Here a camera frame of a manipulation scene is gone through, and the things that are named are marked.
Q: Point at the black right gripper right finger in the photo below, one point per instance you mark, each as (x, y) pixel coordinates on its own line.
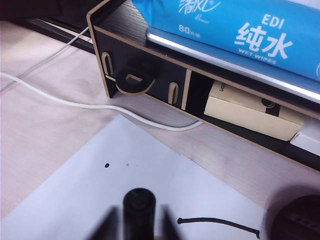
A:
(170, 225)

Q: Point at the black round lid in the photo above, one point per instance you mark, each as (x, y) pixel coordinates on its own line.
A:
(300, 220)

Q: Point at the black wooden desk organizer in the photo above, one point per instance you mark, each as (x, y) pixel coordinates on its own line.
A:
(120, 32)

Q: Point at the blue wet wipes pack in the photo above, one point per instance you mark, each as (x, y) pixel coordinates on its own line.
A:
(225, 22)

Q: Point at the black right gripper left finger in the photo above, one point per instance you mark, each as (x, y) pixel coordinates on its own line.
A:
(112, 225)

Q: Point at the white paper sheet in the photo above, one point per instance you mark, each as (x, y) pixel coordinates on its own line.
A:
(87, 187)

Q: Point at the beige cardboard box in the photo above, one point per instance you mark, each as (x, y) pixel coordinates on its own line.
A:
(250, 117)

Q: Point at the flat white box Apple logo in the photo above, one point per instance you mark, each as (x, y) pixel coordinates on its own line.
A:
(307, 140)

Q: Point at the black marker with barcode label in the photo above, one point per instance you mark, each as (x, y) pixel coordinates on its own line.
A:
(138, 212)

